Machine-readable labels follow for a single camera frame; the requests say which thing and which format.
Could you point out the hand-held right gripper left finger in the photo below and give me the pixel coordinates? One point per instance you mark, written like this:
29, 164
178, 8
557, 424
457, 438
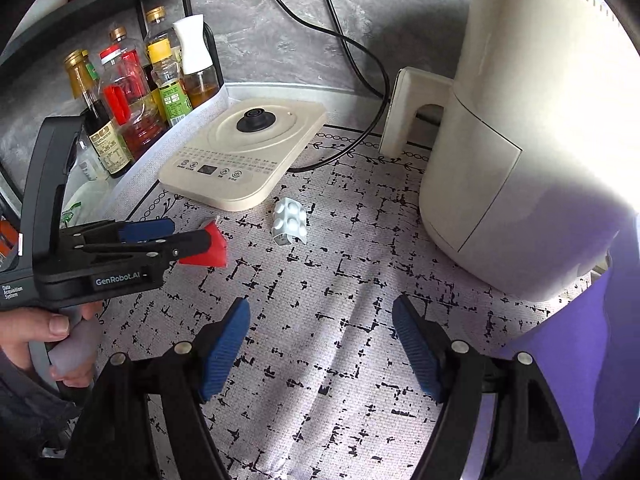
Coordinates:
225, 350

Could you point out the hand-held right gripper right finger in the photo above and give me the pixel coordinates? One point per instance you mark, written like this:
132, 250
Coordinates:
415, 345

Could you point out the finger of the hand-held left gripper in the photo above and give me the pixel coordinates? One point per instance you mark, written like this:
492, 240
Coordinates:
147, 229
192, 245

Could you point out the red torn carton piece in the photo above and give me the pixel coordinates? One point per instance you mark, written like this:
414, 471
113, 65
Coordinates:
212, 252

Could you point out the purple plastic bin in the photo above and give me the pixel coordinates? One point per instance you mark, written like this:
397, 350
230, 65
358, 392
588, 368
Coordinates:
575, 385

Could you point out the person's left forearm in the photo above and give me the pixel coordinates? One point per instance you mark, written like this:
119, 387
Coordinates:
25, 410

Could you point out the person's left hand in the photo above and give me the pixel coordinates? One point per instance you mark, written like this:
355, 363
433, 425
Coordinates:
30, 327

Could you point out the green printed packet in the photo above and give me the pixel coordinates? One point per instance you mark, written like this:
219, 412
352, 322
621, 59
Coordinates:
71, 214

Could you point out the white plastic jar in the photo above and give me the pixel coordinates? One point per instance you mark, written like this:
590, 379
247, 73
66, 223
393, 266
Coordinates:
92, 165

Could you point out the dark soy sauce bottle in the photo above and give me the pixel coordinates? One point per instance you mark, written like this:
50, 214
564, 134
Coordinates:
102, 130

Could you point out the patterned table mat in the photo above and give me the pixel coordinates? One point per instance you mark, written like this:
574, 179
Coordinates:
325, 310

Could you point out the white plastic blister pack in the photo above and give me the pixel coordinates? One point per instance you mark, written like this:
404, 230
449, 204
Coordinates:
290, 220

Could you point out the cream electric cooker base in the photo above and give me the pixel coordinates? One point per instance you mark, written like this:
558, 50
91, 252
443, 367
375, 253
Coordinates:
250, 155

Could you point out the yellow capped green label bottle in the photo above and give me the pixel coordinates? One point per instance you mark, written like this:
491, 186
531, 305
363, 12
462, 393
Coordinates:
170, 90

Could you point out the gold capped clear bottle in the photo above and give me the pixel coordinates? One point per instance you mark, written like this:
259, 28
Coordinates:
120, 37

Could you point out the white topped oil sprayer bottle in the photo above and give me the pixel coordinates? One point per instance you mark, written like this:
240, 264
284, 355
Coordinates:
197, 55

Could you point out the black metal rack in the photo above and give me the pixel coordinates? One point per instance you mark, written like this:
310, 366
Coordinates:
100, 2

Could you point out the gold capped dark bottle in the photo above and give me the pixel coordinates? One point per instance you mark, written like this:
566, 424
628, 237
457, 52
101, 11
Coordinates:
157, 22

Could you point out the cream air fryer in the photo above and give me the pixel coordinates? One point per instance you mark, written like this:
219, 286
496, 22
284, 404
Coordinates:
525, 135

